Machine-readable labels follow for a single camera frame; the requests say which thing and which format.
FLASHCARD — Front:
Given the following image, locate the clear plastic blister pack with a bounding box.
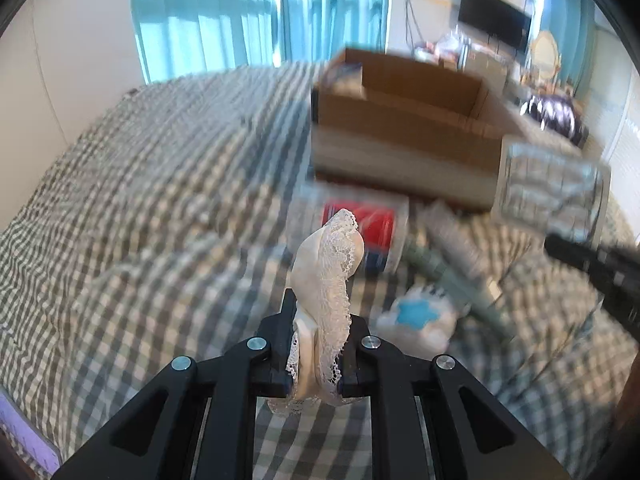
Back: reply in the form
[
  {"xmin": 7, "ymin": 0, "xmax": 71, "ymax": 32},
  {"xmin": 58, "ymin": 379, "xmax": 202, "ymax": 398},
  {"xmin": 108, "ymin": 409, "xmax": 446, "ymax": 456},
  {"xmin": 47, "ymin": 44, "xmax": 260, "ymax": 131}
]
[{"xmin": 491, "ymin": 136, "xmax": 611, "ymax": 245}]

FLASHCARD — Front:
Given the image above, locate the white plush toy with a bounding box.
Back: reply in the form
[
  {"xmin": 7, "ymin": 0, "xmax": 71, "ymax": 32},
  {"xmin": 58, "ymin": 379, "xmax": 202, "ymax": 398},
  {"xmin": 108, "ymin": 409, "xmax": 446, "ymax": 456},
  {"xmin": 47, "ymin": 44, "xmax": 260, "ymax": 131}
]
[{"xmin": 371, "ymin": 284, "xmax": 459, "ymax": 360}]

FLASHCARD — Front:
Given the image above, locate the cream lace underwear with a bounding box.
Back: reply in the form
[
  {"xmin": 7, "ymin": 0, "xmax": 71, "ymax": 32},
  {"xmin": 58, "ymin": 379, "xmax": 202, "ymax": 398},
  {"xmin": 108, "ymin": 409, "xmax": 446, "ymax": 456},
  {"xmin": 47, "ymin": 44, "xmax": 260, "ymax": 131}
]
[{"xmin": 268, "ymin": 209, "xmax": 364, "ymax": 416}]

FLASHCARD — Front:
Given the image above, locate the grey green hair tool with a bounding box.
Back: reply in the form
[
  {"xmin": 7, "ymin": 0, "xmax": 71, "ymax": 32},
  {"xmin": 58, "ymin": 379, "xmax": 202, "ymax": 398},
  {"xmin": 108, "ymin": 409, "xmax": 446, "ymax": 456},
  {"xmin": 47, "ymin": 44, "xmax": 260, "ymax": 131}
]
[{"xmin": 402, "ymin": 200, "xmax": 515, "ymax": 342}]

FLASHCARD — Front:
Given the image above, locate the red label plastic bottle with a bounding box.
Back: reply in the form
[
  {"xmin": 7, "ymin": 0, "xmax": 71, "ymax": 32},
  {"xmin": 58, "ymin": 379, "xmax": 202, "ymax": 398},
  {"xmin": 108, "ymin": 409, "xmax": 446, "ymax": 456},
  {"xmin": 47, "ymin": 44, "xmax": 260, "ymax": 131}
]
[{"xmin": 285, "ymin": 181, "xmax": 409, "ymax": 274}]

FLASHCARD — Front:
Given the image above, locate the brown cardboard box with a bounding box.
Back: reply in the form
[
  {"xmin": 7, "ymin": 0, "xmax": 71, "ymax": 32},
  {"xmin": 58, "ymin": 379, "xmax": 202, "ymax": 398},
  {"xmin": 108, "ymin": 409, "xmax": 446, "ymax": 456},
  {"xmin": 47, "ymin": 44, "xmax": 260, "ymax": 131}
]
[{"xmin": 310, "ymin": 48, "xmax": 524, "ymax": 211}]

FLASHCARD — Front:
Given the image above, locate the black puffer jacket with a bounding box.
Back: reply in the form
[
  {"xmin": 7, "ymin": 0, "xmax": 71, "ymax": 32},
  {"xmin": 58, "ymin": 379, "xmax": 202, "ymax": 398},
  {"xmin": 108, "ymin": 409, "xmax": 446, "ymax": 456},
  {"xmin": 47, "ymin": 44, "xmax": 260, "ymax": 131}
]
[{"xmin": 520, "ymin": 94, "xmax": 589, "ymax": 148}]

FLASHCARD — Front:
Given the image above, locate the white wardrobe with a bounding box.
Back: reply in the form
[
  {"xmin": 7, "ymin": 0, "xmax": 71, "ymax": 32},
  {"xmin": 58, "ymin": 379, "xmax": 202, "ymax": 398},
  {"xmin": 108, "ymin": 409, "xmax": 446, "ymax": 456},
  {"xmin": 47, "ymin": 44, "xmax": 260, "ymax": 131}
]
[{"xmin": 585, "ymin": 26, "xmax": 639, "ymax": 238}]

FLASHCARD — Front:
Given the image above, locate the checkered bed sheet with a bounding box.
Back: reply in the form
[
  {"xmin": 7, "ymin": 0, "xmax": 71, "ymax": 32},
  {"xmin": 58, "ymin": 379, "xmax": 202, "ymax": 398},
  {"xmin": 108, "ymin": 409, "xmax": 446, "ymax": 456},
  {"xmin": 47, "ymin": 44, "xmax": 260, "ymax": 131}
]
[{"xmin": 1, "ymin": 62, "xmax": 637, "ymax": 479}]

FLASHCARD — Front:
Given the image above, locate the oval vanity mirror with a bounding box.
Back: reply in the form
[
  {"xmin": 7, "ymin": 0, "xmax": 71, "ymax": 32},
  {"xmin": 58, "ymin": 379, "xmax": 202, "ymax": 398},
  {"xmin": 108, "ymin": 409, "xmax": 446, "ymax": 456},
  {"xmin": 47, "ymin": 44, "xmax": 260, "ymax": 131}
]
[{"xmin": 529, "ymin": 30, "xmax": 561, "ymax": 80}]

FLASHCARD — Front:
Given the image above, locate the silver mini fridge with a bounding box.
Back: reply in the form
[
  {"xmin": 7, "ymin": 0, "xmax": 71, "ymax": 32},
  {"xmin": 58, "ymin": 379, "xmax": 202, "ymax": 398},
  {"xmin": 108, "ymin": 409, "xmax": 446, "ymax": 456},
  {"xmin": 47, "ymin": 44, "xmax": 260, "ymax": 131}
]
[{"xmin": 459, "ymin": 46, "xmax": 509, "ymax": 94}]

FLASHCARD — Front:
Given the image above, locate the blue curtain right window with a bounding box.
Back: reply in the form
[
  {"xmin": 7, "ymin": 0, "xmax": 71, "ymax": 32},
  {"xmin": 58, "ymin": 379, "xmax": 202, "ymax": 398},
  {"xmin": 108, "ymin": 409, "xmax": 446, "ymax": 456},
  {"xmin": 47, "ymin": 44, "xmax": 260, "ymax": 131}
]
[{"xmin": 540, "ymin": 0, "xmax": 596, "ymax": 99}]

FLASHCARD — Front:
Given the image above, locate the blue window curtain middle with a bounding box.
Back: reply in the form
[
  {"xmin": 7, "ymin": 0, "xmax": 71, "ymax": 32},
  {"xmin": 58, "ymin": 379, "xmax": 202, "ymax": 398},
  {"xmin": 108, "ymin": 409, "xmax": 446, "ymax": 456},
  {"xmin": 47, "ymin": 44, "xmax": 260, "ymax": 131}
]
[{"xmin": 278, "ymin": 0, "xmax": 390, "ymax": 62}]

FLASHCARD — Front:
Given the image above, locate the blue window curtain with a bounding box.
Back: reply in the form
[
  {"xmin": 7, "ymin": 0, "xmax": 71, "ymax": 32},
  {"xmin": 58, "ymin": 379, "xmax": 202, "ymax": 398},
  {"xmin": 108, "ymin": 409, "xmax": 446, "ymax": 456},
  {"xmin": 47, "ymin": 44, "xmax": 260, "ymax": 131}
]
[
  {"xmin": 278, "ymin": 0, "xmax": 390, "ymax": 62},
  {"xmin": 130, "ymin": 0, "xmax": 277, "ymax": 84}
]

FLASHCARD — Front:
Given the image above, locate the blue window curtain left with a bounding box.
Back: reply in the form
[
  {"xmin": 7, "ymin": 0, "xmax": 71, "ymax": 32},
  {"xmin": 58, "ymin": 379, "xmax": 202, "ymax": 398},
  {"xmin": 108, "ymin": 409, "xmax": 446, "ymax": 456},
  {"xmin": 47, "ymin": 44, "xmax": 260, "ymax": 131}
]
[{"xmin": 130, "ymin": 0, "xmax": 277, "ymax": 84}]

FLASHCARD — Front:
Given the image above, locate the black wall television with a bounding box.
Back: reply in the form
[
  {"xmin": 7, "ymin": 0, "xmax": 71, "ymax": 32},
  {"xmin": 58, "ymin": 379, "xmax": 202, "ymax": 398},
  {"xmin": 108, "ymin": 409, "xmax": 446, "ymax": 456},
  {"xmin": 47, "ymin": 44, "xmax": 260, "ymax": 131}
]
[{"xmin": 458, "ymin": 0, "xmax": 532, "ymax": 53}]

